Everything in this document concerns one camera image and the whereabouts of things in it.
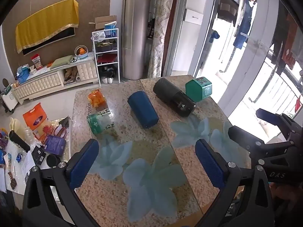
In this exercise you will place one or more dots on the white plastic bag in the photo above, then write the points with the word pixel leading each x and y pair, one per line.
pixel 98 36

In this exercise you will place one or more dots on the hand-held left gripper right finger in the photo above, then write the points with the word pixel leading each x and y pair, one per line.
pixel 210 164

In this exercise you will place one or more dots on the white shelf rack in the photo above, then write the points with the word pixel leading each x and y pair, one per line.
pixel 106 59

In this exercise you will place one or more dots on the white television cabinet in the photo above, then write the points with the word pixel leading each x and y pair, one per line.
pixel 47 80

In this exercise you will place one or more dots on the patterned curtain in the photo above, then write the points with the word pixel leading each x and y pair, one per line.
pixel 162 33

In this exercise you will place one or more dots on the black box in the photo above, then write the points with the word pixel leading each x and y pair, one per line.
pixel 39 155

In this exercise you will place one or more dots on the pair of white shoes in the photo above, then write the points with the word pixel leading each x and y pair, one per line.
pixel 108 80

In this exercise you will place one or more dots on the black round lid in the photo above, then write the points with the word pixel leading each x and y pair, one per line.
pixel 53 160

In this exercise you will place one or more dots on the fruit basket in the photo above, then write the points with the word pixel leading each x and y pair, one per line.
pixel 81 52

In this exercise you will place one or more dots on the green cushion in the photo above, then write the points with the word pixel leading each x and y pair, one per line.
pixel 61 61

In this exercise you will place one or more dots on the green and orange packet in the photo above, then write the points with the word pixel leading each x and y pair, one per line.
pixel 99 121

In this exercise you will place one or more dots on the cardboard box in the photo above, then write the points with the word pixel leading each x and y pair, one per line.
pixel 105 21

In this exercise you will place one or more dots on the orange bag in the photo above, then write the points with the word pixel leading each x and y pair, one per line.
pixel 37 118

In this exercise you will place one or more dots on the purple box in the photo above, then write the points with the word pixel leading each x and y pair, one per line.
pixel 55 145

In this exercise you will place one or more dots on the clear cup with orange print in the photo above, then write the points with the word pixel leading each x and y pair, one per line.
pixel 96 98

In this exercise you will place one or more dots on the yellow cloth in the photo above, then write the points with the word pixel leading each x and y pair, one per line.
pixel 45 23

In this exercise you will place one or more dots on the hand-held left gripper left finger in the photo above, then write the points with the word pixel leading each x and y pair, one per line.
pixel 82 164

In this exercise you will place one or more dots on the blue bag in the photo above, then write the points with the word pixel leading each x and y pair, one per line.
pixel 23 74

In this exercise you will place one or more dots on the blue cup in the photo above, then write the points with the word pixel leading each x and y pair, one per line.
pixel 143 110

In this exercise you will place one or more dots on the black television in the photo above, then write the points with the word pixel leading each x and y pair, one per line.
pixel 54 39

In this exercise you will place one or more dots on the white air purifier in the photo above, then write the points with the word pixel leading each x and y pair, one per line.
pixel 9 98

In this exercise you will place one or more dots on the blue box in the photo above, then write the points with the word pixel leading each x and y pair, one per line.
pixel 111 30

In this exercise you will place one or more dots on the green hexagonal box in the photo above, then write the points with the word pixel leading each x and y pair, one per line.
pixel 198 89

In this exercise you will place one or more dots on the black cup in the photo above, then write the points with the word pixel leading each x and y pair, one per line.
pixel 172 97

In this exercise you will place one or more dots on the red snack bag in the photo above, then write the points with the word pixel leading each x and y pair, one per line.
pixel 37 62

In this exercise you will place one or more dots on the silver tower air conditioner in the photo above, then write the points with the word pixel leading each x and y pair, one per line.
pixel 137 33

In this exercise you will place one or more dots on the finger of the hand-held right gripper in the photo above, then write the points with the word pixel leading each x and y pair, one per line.
pixel 241 136
pixel 267 118

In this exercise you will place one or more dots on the hanging red cloth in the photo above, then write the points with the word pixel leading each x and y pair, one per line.
pixel 290 42

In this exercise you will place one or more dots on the black cylinder speaker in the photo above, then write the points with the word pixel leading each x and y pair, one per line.
pixel 19 140

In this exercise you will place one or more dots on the hanging blue clothes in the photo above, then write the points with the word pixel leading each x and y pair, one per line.
pixel 245 26

